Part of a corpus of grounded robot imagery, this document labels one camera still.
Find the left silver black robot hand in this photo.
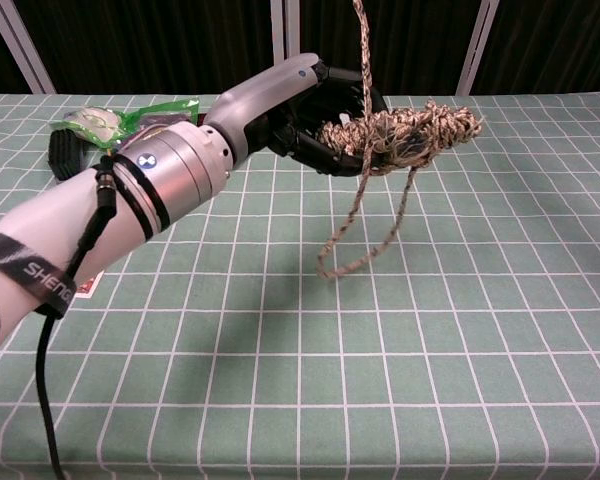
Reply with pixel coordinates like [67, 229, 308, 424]
[204, 52, 389, 177]

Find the beige speckled braided rope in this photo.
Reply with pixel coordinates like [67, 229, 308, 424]
[315, 0, 484, 281]

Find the black pleated curtain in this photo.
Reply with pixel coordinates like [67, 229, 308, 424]
[0, 0, 600, 96]

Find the green packet with white contents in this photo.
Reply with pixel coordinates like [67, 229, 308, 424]
[49, 106, 131, 151]

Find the red landscape postcard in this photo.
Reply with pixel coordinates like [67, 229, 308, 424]
[73, 271, 106, 300]

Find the green checked tablecloth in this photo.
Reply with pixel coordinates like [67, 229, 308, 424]
[0, 92, 600, 480]

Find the white metal frame post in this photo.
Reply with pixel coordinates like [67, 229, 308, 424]
[269, 0, 302, 66]
[454, 0, 501, 96]
[0, 0, 57, 95]

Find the black handled grey knife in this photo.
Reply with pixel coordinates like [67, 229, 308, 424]
[47, 128, 90, 182]

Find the black velcro arm strap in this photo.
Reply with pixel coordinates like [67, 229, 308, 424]
[0, 232, 79, 319]

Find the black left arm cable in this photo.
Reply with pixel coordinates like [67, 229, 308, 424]
[35, 157, 119, 480]

